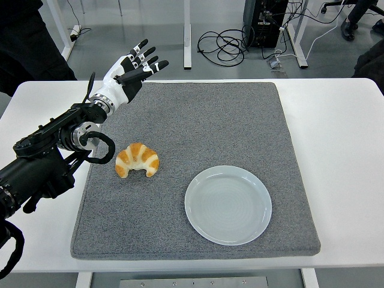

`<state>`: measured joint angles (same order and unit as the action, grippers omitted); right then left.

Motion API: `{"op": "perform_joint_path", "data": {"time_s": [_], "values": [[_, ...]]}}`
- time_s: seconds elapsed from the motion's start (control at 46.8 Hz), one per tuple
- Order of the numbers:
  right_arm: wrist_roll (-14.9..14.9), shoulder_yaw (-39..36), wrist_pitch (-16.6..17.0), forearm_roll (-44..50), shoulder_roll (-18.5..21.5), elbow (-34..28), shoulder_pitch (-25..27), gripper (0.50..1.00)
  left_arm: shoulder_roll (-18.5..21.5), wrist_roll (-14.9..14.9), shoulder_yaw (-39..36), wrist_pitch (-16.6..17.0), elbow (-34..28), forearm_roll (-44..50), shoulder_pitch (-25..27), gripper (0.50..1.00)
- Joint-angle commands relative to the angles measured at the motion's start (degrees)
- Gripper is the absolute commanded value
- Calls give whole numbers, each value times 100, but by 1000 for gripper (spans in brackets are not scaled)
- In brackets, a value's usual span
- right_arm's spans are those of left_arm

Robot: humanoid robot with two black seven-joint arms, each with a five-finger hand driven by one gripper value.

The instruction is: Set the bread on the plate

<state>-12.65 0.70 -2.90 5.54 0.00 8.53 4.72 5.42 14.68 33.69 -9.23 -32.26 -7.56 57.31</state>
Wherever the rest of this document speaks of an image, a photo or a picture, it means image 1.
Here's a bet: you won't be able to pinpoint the black computer tower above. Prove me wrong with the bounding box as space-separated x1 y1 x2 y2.
242 0 289 49

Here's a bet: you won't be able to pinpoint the coiled black cable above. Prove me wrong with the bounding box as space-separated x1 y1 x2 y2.
197 28 250 66

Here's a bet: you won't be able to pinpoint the grey fabric mat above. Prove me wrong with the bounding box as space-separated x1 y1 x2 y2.
70 82 321 260

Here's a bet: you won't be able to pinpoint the person in dark clothes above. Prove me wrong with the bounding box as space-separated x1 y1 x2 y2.
0 0 78 97

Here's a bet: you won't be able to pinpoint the pale blue round plate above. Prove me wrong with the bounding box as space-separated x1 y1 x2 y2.
184 164 273 247

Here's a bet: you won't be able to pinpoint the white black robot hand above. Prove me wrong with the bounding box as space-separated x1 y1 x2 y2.
95 38 170 109

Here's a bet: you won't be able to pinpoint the black fabric object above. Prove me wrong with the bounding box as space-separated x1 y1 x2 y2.
350 38 384 79

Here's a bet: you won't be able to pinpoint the white table leg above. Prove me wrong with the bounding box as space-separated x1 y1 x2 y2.
301 268 319 288
75 272 94 288

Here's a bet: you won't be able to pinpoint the black office chair base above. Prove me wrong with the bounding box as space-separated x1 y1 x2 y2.
320 0 346 14

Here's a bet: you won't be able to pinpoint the golden croissant bread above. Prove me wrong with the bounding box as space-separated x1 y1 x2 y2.
115 143 160 178

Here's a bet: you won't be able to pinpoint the grey metal plate with screws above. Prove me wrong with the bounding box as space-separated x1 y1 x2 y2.
119 276 269 288

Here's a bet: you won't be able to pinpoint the grey floor socket box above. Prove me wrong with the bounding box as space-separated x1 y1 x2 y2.
266 58 286 71

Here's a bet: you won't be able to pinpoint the white cable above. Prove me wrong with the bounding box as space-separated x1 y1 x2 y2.
274 17 346 61

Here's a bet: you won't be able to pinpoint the seated person's legs and shoes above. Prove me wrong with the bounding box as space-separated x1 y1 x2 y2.
340 0 384 42

